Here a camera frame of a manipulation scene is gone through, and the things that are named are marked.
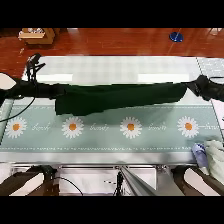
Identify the green T-shirt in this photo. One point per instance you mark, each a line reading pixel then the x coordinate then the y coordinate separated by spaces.
pixel 116 98

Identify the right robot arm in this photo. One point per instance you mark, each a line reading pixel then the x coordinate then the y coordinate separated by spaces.
pixel 213 91

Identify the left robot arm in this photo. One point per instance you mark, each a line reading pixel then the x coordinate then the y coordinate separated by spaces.
pixel 33 89

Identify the blue round object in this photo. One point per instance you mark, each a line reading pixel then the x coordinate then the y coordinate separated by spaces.
pixel 175 36

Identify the cardboard box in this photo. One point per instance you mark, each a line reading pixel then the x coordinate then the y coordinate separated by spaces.
pixel 38 36

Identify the white garment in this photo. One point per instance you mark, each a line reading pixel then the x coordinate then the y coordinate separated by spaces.
pixel 216 156

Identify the silver frame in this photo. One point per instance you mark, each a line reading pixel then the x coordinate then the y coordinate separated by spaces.
pixel 140 185

